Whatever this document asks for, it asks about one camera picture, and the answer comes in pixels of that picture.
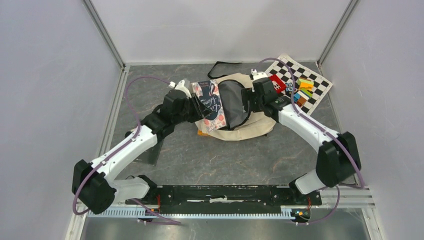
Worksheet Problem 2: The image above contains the black white checkerboard mat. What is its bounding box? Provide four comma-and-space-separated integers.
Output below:
265, 55, 333, 115

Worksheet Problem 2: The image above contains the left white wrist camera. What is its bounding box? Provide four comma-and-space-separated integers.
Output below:
168, 79, 193, 99

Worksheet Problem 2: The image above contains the red toy block house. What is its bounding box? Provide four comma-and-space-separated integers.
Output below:
269, 74, 286, 94

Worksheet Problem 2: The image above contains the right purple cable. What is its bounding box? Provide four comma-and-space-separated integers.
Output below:
256, 57, 366, 226

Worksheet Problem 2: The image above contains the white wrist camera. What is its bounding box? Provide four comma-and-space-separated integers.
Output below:
168, 79, 193, 99
249, 68, 269, 83

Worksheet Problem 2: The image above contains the blue owl toy figure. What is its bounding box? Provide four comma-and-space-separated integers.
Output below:
285, 82, 296, 95

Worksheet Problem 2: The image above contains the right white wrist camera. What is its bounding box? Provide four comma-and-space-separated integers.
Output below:
249, 68, 269, 83

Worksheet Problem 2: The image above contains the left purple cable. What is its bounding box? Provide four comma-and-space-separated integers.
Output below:
72, 75, 175, 217

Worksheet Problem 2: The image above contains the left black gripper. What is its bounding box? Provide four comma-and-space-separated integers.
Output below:
173, 92, 213, 125

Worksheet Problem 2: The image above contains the green orange toy block stack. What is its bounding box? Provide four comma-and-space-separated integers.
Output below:
296, 77, 314, 96

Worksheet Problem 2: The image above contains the purple cable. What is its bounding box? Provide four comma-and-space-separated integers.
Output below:
256, 57, 366, 226
72, 75, 175, 217

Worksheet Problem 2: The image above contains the white slotted cable duct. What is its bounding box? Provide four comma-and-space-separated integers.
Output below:
88, 205, 305, 220

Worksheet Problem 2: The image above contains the black dark book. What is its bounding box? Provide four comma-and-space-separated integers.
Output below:
133, 140, 164, 166

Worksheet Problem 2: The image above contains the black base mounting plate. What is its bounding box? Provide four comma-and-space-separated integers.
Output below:
140, 184, 322, 215

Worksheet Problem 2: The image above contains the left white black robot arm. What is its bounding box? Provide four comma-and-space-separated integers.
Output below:
71, 89, 212, 215

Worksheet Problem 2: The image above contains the cream canvas backpack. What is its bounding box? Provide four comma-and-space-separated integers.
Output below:
195, 72, 276, 141

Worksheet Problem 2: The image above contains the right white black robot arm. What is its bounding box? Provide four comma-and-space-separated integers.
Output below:
241, 77, 362, 204

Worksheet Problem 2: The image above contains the blue orange toy block stack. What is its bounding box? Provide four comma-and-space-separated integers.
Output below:
293, 90, 310, 107

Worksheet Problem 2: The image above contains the floral cover book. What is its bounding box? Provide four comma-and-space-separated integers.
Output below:
191, 79, 227, 133

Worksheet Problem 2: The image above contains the orange cover book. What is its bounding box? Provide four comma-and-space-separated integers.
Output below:
197, 130, 210, 137

